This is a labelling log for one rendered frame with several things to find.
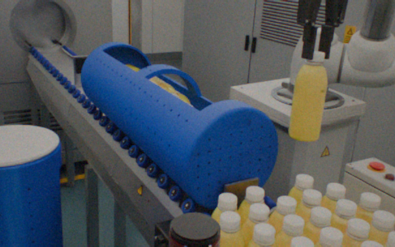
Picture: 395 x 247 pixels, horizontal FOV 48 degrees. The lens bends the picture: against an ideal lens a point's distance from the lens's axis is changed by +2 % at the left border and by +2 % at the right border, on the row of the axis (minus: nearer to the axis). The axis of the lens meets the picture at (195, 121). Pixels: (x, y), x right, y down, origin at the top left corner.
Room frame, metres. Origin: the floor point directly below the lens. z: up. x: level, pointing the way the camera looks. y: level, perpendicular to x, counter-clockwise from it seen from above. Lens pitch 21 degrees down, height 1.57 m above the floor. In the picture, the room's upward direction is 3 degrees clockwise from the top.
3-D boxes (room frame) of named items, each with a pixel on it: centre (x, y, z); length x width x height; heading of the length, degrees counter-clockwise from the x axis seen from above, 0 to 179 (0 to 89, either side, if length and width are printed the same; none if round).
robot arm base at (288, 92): (1.75, -0.44, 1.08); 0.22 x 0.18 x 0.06; 39
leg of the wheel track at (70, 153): (2.76, 0.86, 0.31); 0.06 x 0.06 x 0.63; 31
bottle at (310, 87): (0.96, -0.25, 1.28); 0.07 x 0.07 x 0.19
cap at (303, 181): (0.92, -0.26, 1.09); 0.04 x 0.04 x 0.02
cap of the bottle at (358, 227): (0.74, -0.33, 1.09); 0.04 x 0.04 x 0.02
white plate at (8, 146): (1.16, 0.54, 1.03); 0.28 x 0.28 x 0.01
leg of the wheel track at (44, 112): (2.68, 0.98, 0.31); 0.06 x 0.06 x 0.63; 31
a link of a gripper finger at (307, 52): (0.96, -0.24, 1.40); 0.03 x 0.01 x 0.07; 28
